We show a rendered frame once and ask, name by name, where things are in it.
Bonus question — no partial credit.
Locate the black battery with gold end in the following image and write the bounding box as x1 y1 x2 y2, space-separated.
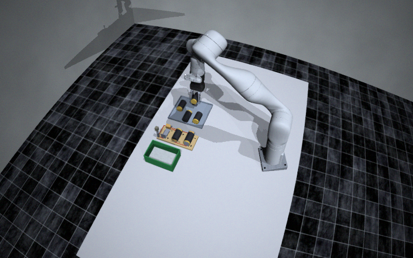
182 110 192 123
176 99 187 111
193 111 203 124
191 92 198 104
184 132 194 145
172 128 182 141

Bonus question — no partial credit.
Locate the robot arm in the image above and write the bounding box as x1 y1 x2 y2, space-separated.
186 30 293 166

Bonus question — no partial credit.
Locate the green open-top box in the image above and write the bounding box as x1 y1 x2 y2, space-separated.
144 140 180 172

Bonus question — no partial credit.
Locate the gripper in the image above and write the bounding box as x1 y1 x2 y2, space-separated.
184 66 205 102

